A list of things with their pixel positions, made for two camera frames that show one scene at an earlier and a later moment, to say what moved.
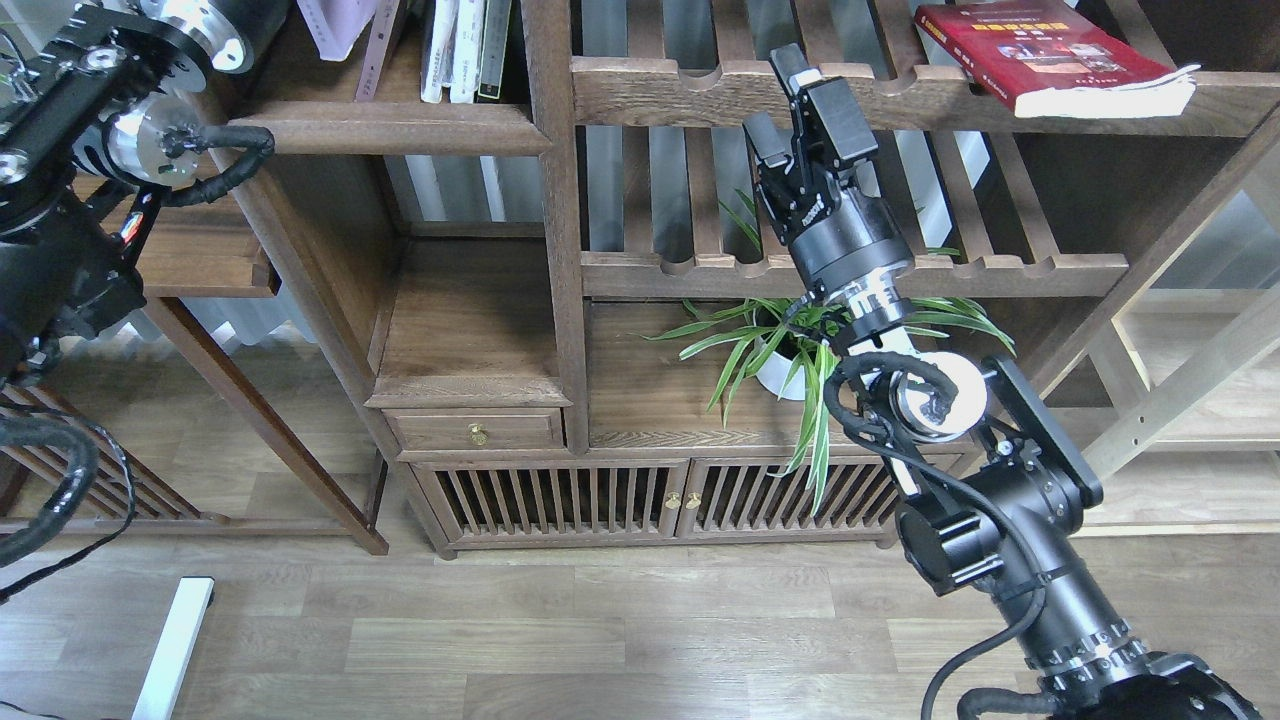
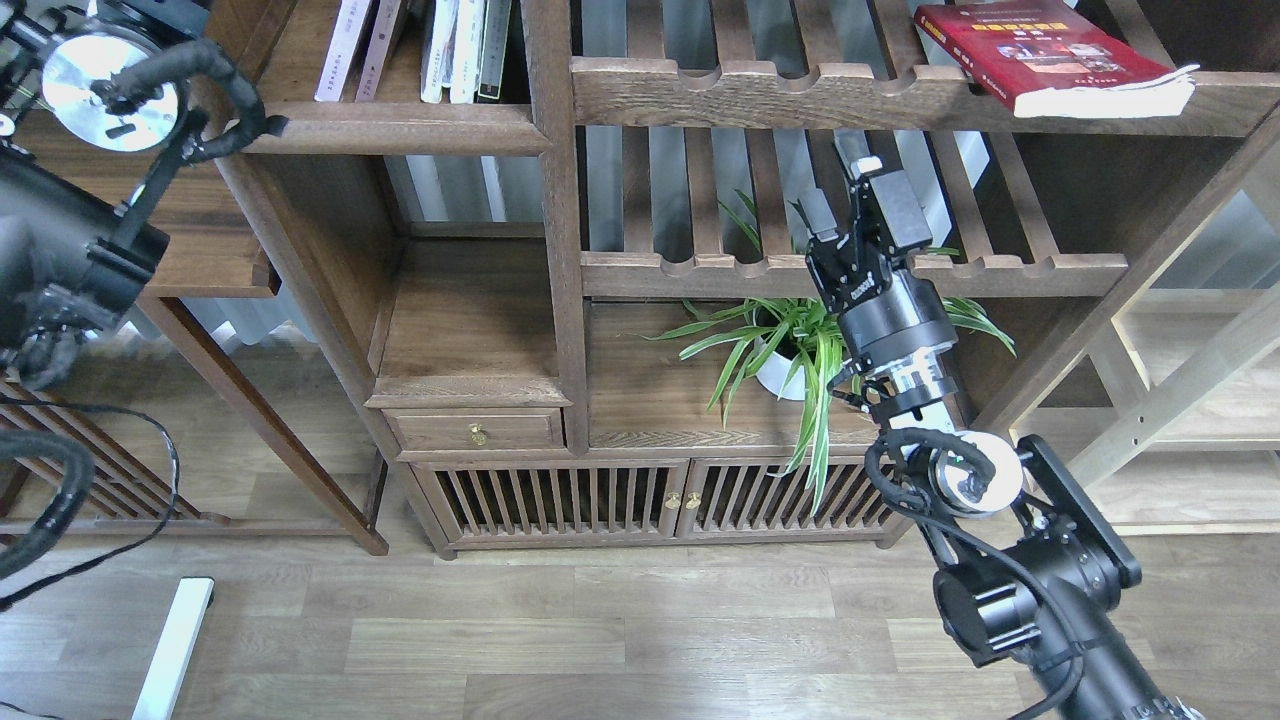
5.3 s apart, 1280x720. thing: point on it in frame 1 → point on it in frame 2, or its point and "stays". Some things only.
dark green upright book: [494, 48] stays
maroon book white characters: [378, 42] stays
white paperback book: [338, 24] → [342, 46]
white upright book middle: [467, 51] stays
